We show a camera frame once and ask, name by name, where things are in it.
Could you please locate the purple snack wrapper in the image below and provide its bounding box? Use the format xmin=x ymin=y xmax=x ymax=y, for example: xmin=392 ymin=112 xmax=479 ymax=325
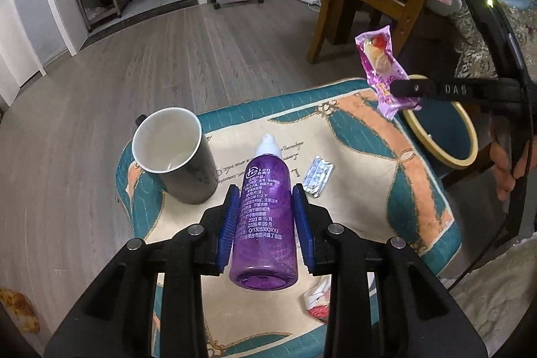
xmin=355 ymin=25 xmax=422 ymax=120

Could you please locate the purple bottle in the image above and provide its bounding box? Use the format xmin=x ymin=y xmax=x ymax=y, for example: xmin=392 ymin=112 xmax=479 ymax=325
xmin=229 ymin=135 xmax=298 ymax=291

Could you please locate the blue trash bin, yellow rim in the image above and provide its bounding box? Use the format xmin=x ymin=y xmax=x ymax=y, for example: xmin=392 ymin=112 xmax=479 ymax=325
xmin=401 ymin=98 xmax=479 ymax=170

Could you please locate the person's right hand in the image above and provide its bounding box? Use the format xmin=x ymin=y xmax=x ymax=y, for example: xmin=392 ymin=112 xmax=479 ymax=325
xmin=489 ymin=117 xmax=529 ymax=201

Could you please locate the small white blister packet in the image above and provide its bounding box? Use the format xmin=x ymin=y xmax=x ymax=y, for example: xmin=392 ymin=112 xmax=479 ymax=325
xmin=302 ymin=155 xmax=334 ymax=198

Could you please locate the red white wrapper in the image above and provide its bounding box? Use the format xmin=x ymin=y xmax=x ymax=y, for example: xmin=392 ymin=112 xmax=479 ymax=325
xmin=303 ymin=275 xmax=331 ymax=323

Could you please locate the teal patterned floor mat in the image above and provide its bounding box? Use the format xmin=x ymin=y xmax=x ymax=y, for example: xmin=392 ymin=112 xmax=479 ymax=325
xmin=114 ymin=77 xmax=462 ymax=358

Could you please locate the black mug, white inside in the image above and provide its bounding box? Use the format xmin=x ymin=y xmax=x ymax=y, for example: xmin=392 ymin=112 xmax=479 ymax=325
xmin=131 ymin=107 xmax=218 ymax=204

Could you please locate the teal lace tablecloth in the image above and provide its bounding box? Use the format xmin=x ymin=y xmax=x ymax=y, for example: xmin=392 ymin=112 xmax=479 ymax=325
xmin=448 ymin=0 xmax=536 ymax=87

